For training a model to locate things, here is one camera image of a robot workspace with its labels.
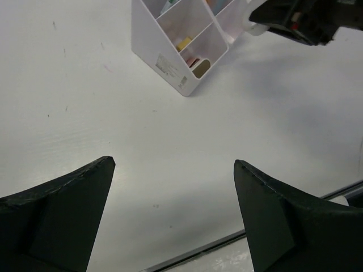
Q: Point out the clear tape dispenser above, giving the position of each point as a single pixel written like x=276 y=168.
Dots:
x=254 y=29

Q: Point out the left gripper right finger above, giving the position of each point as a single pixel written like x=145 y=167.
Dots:
x=290 y=230

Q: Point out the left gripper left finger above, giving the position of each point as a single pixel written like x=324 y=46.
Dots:
x=53 y=226

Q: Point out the left white divided container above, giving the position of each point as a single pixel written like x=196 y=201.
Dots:
x=154 y=39

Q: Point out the pink mini stapler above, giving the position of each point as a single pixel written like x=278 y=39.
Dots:
x=199 y=66

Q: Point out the tan eraser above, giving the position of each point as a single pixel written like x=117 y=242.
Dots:
x=183 y=44

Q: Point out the light blue pen case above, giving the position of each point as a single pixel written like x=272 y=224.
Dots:
x=168 y=5

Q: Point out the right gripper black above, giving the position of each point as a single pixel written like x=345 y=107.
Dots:
x=309 y=22

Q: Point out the pink orange highlighter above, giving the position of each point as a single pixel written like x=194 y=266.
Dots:
x=217 y=6

